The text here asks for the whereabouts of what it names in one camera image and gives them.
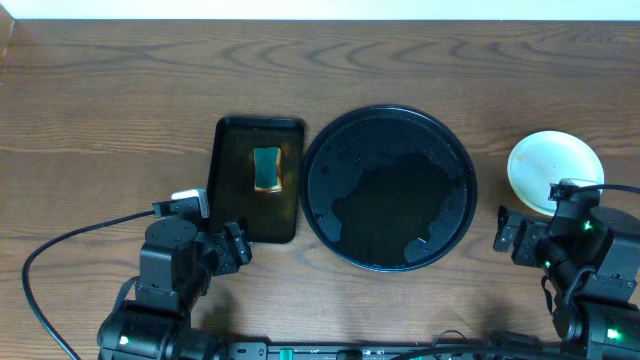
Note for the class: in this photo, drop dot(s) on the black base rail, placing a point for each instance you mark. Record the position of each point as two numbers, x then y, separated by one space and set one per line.
291 351

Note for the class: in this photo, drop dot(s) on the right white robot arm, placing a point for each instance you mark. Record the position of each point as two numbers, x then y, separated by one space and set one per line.
591 260

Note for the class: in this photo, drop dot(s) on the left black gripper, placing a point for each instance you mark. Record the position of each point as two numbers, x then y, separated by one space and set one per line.
228 251

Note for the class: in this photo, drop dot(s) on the rectangular black water tray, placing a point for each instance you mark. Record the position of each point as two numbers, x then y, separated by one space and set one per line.
269 217

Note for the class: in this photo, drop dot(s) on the round black tray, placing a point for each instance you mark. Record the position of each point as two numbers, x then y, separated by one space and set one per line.
388 188

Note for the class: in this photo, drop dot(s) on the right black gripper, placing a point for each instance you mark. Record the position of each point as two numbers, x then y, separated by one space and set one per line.
531 229

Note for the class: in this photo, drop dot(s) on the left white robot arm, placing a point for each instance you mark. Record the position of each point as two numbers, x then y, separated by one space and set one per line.
151 318

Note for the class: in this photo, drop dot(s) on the light blue plate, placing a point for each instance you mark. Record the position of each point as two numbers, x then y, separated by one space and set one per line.
545 158

